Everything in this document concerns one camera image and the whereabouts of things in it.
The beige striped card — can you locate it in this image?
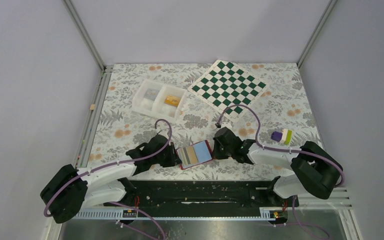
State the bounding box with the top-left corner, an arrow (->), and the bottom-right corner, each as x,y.
177,145 -> 198,168

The red leather card holder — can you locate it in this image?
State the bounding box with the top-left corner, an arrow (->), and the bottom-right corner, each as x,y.
176,140 -> 214,170

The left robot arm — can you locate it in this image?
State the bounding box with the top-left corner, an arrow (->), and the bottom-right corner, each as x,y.
40,134 -> 182,224

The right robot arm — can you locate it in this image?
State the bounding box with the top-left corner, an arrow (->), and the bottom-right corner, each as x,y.
213,127 -> 344,206

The orange card box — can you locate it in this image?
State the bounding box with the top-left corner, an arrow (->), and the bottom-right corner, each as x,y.
164,95 -> 182,107

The purple white green block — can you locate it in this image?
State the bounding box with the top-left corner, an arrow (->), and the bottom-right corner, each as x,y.
270,128 -> 293,145

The green white chessboard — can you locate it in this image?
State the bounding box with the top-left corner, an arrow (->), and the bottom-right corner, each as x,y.
188,60 -> 269,123

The white plastic divided tray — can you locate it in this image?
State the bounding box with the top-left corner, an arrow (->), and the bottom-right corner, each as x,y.
131,79 -> 188,123

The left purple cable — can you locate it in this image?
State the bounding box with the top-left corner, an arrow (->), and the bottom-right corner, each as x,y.
43,119 -> 174,218

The purple cable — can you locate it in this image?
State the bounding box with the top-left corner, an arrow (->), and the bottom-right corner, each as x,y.
43,119 -> 174,218
214,104 -> 346,188

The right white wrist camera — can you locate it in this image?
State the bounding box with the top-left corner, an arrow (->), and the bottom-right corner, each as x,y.
215,121 -> 233,130

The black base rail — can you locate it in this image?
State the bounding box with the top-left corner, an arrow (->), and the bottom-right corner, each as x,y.
119,179 -> 293,218

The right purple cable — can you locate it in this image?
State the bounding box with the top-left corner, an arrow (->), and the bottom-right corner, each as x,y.
214,104 -> 346,188

